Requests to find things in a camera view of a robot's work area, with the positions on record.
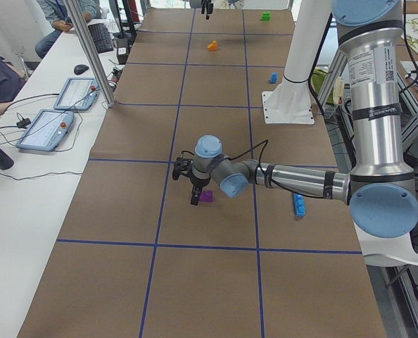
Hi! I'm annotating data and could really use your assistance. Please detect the purple trapezoid block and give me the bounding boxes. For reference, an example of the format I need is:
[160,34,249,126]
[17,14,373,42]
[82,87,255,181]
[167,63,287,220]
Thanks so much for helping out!
[199,190,214,203]

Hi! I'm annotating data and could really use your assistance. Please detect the black keyboard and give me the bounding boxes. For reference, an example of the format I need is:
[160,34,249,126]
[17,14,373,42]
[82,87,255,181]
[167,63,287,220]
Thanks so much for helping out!
[87,23,113,54]

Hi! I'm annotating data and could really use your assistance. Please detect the black computer mouse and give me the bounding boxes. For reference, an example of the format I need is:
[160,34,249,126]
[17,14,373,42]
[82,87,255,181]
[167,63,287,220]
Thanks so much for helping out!
[73,64,89,75]

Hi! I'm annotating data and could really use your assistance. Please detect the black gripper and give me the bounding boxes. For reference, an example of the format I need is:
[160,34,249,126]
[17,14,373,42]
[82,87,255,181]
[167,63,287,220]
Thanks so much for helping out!
[190,171,210,206]

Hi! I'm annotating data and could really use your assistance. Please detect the near teach pendant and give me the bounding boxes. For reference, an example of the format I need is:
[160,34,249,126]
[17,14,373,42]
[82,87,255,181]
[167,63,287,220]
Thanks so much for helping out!
[15,109,75,151]

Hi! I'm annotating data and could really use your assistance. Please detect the far teach pendant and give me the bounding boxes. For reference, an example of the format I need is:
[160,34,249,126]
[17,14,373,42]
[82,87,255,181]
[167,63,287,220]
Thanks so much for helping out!
[53,77,99,111]

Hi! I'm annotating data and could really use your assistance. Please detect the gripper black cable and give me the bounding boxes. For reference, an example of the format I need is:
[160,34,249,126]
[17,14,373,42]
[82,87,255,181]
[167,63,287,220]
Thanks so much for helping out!
[229,139,277,187]

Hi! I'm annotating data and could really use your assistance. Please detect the small blue block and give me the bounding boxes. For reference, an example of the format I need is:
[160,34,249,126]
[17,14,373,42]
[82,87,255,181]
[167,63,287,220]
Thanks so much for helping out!
[269,73,278,84]

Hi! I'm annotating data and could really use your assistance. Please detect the orange trapezoid block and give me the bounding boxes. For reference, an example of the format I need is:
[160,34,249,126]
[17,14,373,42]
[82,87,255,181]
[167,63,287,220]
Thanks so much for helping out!
[207,40,219,51]

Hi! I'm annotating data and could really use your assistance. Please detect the seated person in blue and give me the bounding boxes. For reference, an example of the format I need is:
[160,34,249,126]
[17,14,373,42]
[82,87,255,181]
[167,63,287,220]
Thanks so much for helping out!
[34,0,101,59]

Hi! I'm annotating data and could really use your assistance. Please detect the aluminium frame post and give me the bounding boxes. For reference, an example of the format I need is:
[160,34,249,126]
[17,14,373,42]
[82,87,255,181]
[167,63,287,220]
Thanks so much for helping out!
[64,0,115,108]

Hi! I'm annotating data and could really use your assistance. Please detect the long blue block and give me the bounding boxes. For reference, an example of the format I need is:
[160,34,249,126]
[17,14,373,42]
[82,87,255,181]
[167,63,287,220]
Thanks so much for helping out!
[293,193,306,218]

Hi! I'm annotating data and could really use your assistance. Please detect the teach pendant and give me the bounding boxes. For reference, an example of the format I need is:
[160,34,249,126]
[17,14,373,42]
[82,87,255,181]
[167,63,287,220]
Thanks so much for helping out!
[53,77,99,111]
[15,109,75,151]

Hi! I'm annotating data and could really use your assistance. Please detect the white camera stand pedestal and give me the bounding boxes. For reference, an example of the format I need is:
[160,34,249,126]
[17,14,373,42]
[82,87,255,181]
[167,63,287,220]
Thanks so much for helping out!
[262,0,332,125]

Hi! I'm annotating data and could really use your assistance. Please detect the green block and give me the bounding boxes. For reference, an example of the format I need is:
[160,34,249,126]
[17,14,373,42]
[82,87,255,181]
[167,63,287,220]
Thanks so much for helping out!
[260,11,271,22]

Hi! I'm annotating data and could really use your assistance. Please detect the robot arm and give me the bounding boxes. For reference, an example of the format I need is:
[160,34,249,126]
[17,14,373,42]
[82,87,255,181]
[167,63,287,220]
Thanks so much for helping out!
[189,0,244,20]
[186,1,418,238]

